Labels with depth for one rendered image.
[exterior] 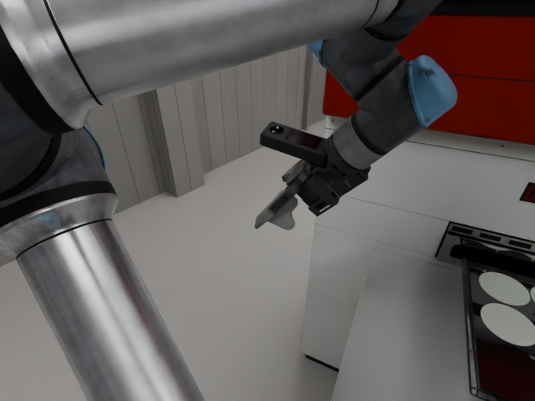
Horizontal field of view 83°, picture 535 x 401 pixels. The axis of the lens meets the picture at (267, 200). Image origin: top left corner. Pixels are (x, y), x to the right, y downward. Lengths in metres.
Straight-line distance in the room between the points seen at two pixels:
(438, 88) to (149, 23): 0.30
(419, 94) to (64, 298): 0.41
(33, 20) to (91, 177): 0.15
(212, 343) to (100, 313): 1.44
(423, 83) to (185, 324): 1.64
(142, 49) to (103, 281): 0.20
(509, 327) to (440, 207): 0.30
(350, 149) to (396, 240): 0.58
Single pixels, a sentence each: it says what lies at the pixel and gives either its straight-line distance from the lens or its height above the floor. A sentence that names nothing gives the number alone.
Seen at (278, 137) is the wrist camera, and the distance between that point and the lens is 0.50.
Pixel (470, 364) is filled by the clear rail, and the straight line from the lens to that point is 0.74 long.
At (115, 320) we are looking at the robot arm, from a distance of 0.31.
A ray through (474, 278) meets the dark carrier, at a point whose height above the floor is 0.90.
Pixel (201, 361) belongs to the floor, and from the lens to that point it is 1.69.
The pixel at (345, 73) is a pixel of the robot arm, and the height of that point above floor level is 1.39.
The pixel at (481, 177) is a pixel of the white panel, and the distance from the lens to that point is 0.88.
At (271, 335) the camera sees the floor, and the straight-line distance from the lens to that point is 1.73.
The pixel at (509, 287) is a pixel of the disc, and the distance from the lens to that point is 0.93.
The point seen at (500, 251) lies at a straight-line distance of 0.98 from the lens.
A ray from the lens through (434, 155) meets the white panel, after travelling 0.85.
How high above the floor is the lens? 1.46
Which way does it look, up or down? 34 degrees down
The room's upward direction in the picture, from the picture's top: straight up
